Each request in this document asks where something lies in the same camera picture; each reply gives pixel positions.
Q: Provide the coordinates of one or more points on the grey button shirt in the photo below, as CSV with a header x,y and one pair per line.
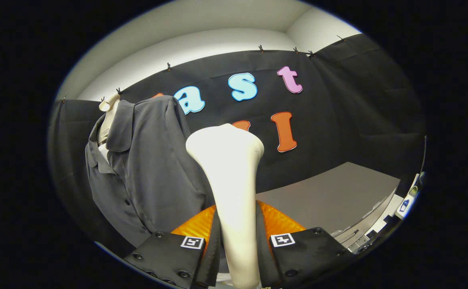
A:
x,y
153,172

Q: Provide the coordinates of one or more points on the round green item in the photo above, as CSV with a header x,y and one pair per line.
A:
x,y
413,190

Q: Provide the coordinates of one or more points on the small blue item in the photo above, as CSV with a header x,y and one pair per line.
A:
x,y
403,205

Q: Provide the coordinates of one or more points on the white desk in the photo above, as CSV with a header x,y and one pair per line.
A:
x,y
397,212

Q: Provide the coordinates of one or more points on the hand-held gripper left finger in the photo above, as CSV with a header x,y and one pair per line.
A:
x,y
165,253

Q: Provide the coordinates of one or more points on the white mannequin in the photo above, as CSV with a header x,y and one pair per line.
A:
x,y
107,124

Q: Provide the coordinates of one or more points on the grey cabinet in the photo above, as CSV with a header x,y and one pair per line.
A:
x,y
330,196

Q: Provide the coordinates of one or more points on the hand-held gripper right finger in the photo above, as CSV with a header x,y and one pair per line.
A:
x,y
310,253

